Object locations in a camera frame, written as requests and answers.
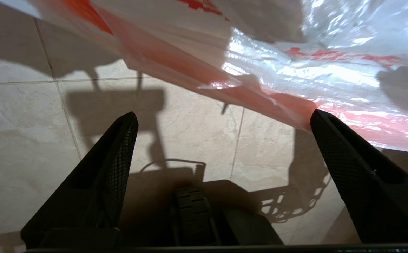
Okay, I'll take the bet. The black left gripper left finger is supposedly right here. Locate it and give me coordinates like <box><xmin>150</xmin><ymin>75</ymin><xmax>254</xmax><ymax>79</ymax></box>
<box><xmin>21</xmin><ymin>112</ymin><xmax>139</xmax><ymax>248</ymax></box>

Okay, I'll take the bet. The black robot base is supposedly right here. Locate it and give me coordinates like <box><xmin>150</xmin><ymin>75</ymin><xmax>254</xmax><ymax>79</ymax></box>
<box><xmin>171</xmin><ymin>179</ymin><xmax>283</xmax><ymax>246</ymax></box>

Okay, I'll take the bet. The white plastic bag orange trim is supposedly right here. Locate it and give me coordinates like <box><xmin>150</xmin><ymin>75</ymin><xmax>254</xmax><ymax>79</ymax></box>
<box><xmin>0</xmin><ymin>0</ymin><xmax>408</xmax><ymax>155</ymax></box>

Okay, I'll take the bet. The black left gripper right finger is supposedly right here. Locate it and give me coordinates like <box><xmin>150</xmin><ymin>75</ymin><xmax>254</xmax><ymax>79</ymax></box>
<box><xmin>310</xmin><ymin>109</ymin><xmax>408</xmax><ymax>244</ymax></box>

